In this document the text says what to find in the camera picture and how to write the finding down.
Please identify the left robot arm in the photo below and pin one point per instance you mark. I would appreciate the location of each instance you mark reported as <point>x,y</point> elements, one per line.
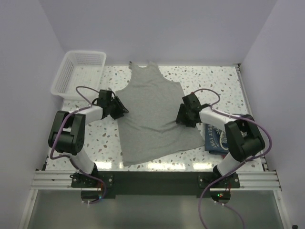
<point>67,134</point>

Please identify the grey tank top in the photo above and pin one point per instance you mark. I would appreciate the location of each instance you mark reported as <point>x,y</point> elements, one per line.
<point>149,130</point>

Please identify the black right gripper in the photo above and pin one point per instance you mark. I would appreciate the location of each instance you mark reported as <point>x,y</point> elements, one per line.
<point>180,117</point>

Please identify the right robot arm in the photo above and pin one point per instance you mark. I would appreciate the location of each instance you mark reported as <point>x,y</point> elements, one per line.
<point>244,139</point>

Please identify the white plastic basket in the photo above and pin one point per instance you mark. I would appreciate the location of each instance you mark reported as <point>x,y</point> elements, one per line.
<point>78,68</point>

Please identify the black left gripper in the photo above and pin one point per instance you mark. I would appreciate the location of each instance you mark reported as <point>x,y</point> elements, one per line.
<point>121,109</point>

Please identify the folded blue printed tank top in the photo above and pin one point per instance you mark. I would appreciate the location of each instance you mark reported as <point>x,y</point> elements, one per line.
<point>215,136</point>

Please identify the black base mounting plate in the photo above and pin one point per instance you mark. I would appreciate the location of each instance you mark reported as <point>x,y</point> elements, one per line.
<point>110,184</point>

